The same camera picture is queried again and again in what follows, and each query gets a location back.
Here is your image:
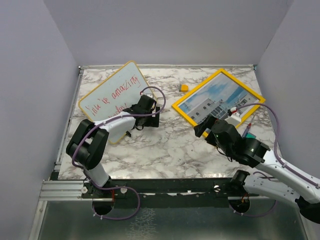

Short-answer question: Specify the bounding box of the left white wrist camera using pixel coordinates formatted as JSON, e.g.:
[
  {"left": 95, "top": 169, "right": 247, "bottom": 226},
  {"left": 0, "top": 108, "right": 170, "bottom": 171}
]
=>
[{"left": 140, "top": 92, "right": 154, "bottom": 98}]

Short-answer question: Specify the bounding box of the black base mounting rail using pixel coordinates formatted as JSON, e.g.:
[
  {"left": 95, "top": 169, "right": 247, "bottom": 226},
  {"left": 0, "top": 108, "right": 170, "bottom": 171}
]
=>
[{"left": 82, "top": 177, "right": 273, "bottom": 209}]

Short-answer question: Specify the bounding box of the yellow grey eraser block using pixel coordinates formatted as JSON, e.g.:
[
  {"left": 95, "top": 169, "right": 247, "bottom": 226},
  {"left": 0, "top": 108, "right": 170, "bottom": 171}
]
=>
[{"left": 178, "top": 84, "right": 189, "bottom": 93}]

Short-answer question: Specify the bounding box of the yellow picture frame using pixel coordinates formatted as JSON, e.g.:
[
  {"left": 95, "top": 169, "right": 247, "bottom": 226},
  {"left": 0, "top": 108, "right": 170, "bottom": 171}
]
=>
[{"left": 171, "top": 68, "right": 266, "bottom": 139}]

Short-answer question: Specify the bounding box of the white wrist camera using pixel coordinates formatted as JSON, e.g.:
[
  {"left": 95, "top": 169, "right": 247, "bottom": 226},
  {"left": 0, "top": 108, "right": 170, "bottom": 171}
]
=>
[
  {"left": 140, "top": 92, "right": 154, "bottom": 98},
  {"left": 225, "top": 110, "right": 242, "bottom": 128}
]

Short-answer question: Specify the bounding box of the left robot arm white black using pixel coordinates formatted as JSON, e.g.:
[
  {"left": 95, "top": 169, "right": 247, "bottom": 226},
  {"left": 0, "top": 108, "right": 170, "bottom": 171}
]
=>
[{"left": 65, "top": 95, "right": 161, "bottom": 198}]

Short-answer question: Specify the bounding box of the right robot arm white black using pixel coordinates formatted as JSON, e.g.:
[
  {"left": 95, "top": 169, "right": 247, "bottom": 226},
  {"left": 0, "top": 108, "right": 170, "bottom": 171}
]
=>
[{"left": 193, "top": 116, "right": 320, "bottom": 224}]

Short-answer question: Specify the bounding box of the teal green cube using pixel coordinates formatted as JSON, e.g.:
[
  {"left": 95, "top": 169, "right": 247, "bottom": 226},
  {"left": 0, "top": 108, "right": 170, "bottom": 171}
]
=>
[{"left": 245, "top": 132, "right": 256, "bottom": 139}]

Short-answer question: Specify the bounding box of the aluminium extrusion rail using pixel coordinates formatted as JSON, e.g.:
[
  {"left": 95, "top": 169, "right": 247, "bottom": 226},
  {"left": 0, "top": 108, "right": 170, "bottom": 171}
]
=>
[{"left": 39, "top": 180, "right": 84, "bottom": 201}]

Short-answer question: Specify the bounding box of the small whiteboard yellow rim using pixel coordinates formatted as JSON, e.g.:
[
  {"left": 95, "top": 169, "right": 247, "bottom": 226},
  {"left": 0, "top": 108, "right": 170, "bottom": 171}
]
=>
[{"left": 78, "top": 61, "right": 149, "bottom": 144}]

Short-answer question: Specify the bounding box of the photo of white building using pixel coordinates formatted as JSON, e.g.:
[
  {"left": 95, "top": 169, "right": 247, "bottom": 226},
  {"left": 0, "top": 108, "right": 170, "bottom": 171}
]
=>
[{"left": 177, "top": 72, "right": 259, "bottom": 129}]

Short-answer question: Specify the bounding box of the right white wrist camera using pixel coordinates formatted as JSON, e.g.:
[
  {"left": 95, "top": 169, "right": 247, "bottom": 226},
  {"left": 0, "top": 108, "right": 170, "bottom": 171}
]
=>
[{"left": 225, "top": 110, "right": 242, "bottom": 128}]

